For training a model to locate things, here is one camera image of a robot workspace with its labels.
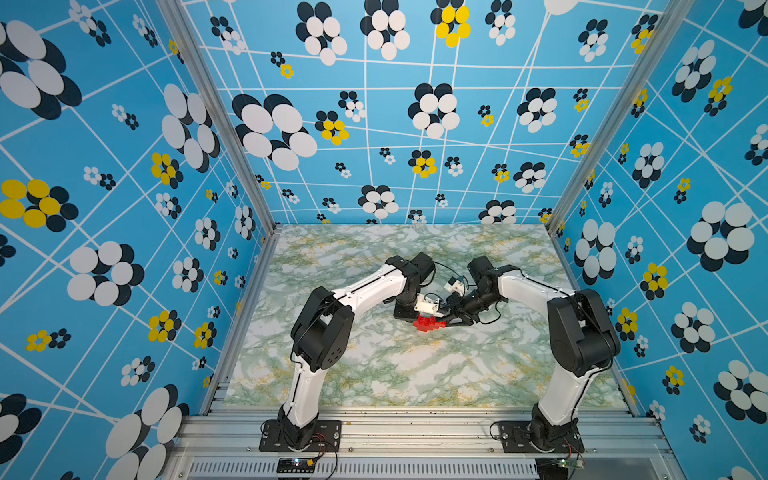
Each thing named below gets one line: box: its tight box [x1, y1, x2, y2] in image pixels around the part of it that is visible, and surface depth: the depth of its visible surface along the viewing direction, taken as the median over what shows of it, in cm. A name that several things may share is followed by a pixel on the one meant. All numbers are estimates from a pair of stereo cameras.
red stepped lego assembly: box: [412, 316, 447, 332], surface depth 91 cm
